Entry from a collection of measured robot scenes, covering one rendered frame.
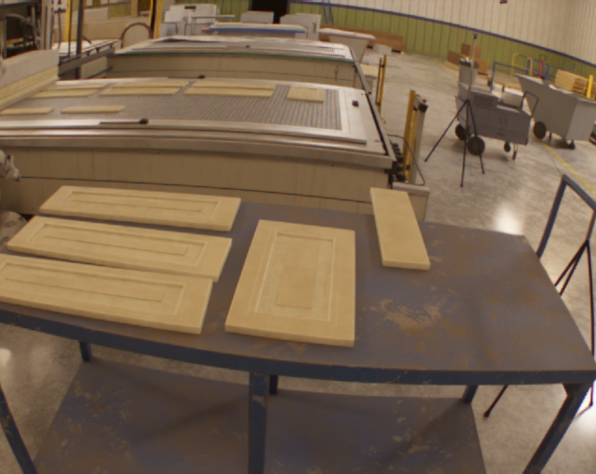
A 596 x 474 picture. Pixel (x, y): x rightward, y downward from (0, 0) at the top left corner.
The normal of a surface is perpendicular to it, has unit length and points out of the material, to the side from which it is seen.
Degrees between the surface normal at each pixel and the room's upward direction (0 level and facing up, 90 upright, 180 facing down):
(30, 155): 90
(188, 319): 0
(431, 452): 0
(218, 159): 90
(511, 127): 90
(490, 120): 90
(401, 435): 0
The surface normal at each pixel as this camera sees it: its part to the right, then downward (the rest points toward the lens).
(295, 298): 0.09, -0.88
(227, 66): -0.04, 0.47
